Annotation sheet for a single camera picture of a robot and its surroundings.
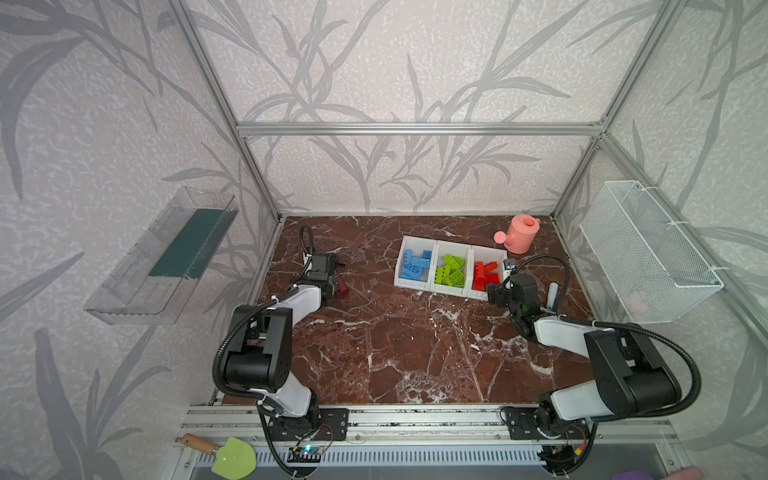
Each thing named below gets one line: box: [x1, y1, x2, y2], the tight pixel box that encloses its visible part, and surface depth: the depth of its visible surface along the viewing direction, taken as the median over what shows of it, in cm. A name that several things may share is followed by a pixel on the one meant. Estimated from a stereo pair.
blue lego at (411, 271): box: [399, 263, 423, 281], surface depth 101 cm
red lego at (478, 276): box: [472, 262, 485, 291], surface depth 98 cm
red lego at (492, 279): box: [485, 273, 501, 285], surface depth 99 cm
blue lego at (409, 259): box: [404, 250, 430, 268], surface depth 104 cm
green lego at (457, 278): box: [448, 269, 465, 288], surface depth 99 cm
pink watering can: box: [494, 214, 540, 255], surface depth 106 cm
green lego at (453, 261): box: [442, 254, 465, 269], surface depth 107 cm
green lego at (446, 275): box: [441, 264, 453, 286], surface depth 101 cm
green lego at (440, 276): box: [434, 266, 446, 286], surface depth 100 cm
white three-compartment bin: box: [393, 235, 508, 301], surface depth 101 cm
